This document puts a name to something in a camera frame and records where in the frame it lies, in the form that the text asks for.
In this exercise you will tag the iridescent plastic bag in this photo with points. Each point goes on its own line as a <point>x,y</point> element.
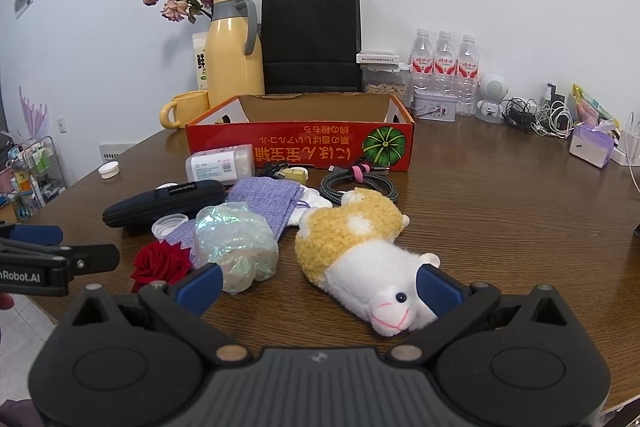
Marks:
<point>235,242</point>

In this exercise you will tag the purple coral decoration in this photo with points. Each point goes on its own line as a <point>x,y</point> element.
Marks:
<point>32,112</point>

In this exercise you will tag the purple tissue pack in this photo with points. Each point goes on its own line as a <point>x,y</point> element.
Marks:
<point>590,144</point>

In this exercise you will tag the white milk carton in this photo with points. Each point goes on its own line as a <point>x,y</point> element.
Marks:
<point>200,62</point>

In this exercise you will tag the red cardboard box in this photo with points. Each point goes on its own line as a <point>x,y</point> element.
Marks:
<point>300,142</point>

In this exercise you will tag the dark zip case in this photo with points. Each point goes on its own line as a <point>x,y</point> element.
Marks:
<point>160,204</point>

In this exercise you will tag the red rose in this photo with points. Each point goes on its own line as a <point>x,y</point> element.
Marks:
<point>160,264</point>

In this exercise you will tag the black charger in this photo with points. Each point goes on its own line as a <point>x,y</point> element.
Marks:
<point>555,94</point>

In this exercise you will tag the smooth white lid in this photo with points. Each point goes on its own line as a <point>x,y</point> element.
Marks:
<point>167,186</point>

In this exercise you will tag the flat white box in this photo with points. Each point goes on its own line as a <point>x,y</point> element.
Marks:
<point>377,57</point>

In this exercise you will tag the clear cotton swab pack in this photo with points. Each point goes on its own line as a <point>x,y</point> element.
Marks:
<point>220,164</point>

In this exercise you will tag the yellow and white plush toy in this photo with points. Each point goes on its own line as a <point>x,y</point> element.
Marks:
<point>350,247</point>

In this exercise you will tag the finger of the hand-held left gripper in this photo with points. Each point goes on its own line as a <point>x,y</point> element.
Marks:
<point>95,258</point>
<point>35,234</point>

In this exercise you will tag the small yellow toy block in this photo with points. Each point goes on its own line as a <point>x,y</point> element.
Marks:
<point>296,175</point>

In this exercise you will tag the wall socket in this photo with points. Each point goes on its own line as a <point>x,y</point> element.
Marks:
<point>63,125</point>

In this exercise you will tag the clear snack container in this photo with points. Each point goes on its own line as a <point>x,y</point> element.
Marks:
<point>382,83</point>

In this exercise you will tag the person's left hand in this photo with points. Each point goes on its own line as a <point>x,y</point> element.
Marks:
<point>5,302</point>

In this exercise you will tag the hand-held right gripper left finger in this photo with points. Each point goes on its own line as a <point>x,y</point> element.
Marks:
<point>200,288</point>

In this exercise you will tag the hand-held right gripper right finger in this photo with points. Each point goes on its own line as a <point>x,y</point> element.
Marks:
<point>437,289</point>

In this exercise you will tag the ribbed white bottle cap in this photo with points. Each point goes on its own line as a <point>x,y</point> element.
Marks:
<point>167,227</point>

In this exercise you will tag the metal storage cart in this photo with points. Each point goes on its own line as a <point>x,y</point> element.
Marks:
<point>35,177</point>

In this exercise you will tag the black paper bag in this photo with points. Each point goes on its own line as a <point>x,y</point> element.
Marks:
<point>310,37</point>

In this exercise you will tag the white robot speaker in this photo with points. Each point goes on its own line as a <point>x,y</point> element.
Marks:
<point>491,89</point>

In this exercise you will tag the printed tin box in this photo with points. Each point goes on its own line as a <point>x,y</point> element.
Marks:
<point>435,107</point>

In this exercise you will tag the yellow mug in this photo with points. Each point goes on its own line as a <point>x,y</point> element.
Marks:
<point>190,107</point>

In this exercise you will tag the white plastic device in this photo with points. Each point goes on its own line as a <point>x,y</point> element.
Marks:
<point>627,152</point>

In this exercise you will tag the white slotted box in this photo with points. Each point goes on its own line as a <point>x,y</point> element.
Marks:
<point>115,152</point>

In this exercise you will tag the colourful snack packet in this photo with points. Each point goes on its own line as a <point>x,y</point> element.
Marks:
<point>587,107</point>

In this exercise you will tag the yellow thermos jug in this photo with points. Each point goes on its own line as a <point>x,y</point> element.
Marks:
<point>232,57</point>

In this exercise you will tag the purple fabric pouch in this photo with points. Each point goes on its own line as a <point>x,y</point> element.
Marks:
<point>265,202</point>

